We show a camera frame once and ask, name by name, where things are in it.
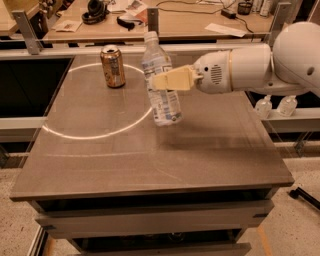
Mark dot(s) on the right metal bracket post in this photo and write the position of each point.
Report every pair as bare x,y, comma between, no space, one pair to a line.
279,18

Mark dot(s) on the small clear bottle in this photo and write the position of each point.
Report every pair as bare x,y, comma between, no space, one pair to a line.
287,106
263,107

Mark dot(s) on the black power adapter with cable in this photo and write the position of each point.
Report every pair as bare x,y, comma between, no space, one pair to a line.
225,12

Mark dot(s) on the small clear bottle right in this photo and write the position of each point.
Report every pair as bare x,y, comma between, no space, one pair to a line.
287,106

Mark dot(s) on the black mesh cup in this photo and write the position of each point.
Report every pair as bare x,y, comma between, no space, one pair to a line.
244,8

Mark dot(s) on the small clear bottle left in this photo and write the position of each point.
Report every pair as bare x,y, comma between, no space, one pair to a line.
263,107

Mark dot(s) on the black headphones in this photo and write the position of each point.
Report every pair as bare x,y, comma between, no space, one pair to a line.
96,12

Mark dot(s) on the copper soda can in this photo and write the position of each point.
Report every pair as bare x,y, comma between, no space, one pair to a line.
113,68

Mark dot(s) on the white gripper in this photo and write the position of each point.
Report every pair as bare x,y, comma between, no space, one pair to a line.
212,72

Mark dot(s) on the paper note left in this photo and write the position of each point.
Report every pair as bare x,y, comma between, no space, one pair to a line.
68,26

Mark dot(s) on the grey drawer cabinet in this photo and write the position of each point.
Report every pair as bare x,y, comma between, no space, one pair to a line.
152,223

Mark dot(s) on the black chair leg caster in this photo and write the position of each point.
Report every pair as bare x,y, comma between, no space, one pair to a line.
299,192

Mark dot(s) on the magazine papers stack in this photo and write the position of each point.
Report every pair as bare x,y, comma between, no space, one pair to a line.
129,10

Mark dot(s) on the metal bracket post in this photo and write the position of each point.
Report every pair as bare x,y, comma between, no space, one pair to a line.
279,18
153,19
33,44

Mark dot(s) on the clear plastic water bottle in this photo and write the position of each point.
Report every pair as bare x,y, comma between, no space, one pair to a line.
165,104

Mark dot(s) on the middle metal bracket post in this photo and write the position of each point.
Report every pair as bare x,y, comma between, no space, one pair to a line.
153,19

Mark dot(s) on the wooden background desk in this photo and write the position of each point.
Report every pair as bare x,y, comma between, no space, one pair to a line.
173,26

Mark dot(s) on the left metal bracket post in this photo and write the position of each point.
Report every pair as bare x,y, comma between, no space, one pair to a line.
33,44

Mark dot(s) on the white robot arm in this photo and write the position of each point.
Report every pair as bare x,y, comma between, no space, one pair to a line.
290,66

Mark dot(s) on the white paper sheet right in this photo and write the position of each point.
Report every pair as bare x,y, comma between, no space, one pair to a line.
225,30

